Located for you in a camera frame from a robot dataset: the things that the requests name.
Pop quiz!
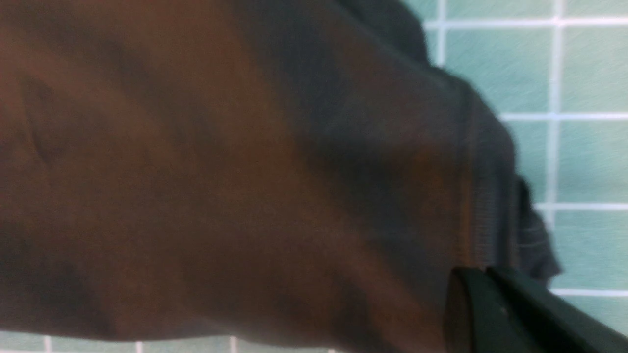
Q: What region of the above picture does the dark gray long-sleeve top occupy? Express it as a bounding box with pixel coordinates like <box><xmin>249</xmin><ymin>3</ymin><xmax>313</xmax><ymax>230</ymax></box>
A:
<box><xmin>0</xmin><ymin>0</ymin><xmax>561</xmax><ymax>353</ymax></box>

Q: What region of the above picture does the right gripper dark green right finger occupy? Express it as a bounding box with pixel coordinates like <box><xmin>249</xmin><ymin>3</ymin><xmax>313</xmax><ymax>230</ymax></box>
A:
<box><xmin>487</xmin><ymin>268</ymin><xmax>628</xmax><ymax>353</ymax></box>

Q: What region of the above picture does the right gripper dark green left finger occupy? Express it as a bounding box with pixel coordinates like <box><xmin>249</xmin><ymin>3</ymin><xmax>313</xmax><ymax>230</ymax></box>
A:
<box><xmin>444</xmin><ymin>267</ymin><xmax>540</xmax><ymax>353</ymax></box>

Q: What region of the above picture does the green grid tablecloth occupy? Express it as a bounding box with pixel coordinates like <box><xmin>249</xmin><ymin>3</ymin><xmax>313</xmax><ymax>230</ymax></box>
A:
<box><xmin>1</xmin><ymin>0</ymin><xmax>627</xmax><ymax>353</ymax></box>

